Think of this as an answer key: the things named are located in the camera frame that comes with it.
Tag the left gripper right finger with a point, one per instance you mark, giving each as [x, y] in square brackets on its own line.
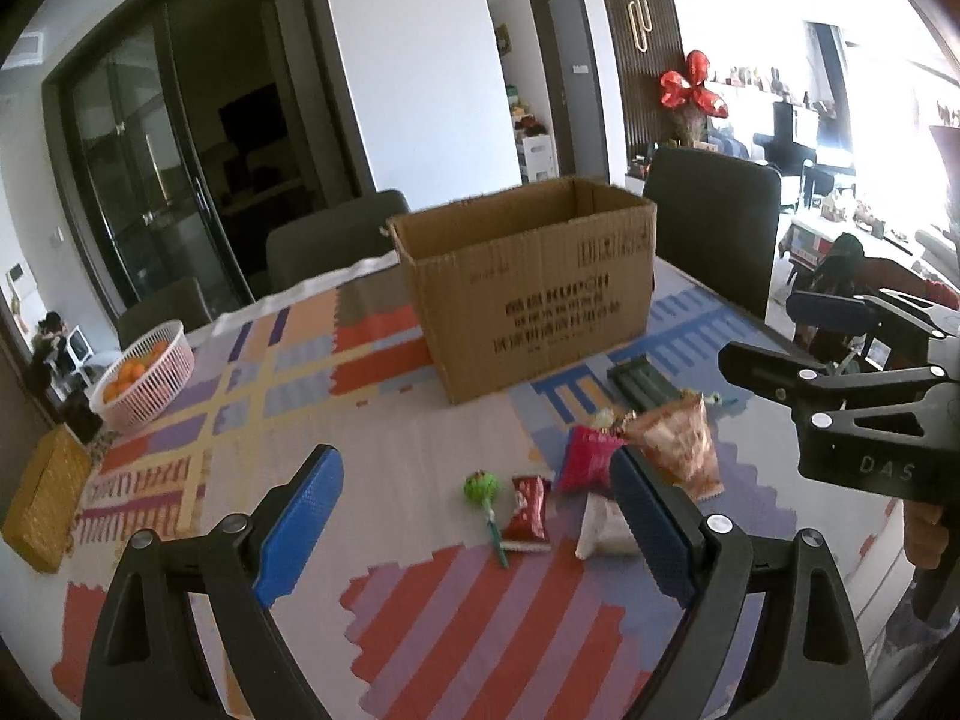
[806, 658]

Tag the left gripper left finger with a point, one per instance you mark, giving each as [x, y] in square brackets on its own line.
[147, 659]

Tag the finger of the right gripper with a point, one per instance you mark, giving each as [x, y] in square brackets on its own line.
[868, 313]
[921, 385]

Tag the orange brown chip bag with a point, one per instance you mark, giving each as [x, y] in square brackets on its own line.
[677, 439]

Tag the dark green snack packet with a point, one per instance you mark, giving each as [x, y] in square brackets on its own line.
[642, 386]

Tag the pale green small candy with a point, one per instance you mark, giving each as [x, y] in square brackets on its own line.
[605, 420]

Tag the magenta snack bag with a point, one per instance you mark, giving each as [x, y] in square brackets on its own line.
[586, 466]

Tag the white snack packet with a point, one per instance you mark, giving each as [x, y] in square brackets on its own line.
[604, 531]

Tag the red snack packet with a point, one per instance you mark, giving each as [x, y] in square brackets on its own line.
[527, 531]

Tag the green lollipop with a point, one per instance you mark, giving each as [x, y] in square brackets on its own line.
[481, 489]

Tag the person's right hand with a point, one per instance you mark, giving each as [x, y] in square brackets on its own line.
[925, 537]

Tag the dark chair right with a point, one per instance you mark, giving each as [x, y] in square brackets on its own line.
[717, 221]

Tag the woven wicker tissue box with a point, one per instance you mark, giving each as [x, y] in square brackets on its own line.
[38, 522]

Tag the red bow decoration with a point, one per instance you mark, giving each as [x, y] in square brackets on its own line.
[688, 88]

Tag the brown cardboard box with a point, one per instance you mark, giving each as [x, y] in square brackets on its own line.
[516, 284]

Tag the white basket of oranges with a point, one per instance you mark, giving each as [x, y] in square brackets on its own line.
[144, 381]

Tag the white shelf unit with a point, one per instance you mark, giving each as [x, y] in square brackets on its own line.
[536, 157]

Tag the dark chair far left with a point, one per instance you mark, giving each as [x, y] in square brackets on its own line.
[182, 300]

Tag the dark chair behind box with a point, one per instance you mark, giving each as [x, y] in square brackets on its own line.
[332, 239]

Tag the dark glass sliding door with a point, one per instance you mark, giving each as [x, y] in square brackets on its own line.
[186, 132]

